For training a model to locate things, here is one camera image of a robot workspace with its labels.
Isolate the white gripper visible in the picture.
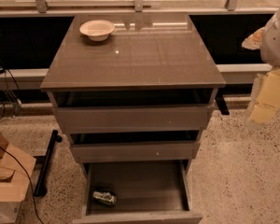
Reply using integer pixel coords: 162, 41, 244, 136
242, 8, 280, 130

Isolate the grey middle drawer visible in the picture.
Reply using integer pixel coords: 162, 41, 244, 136
71, 141, 200, 163

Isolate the black cable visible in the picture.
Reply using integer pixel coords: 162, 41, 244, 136
0, 135, 45, 224

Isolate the grey top drawer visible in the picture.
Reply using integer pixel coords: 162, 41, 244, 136
54, 105, 214, 134

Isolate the grey drawer cabinet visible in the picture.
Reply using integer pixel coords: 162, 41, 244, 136
40, 13, 227, 173

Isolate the grey open bottom drawer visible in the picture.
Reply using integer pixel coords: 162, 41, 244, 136
73, 161, 202, 224

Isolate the brown cardboard box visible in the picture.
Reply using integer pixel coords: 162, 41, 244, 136
0, 133, 35, 224

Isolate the black bracket behind cabinet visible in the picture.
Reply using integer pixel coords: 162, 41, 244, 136
216, 89, 230, 115

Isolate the white paper bowl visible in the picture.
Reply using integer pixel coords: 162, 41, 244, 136
79, 20, 115, 41

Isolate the black floor stand bar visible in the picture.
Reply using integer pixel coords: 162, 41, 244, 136
34, 130, 63, 197

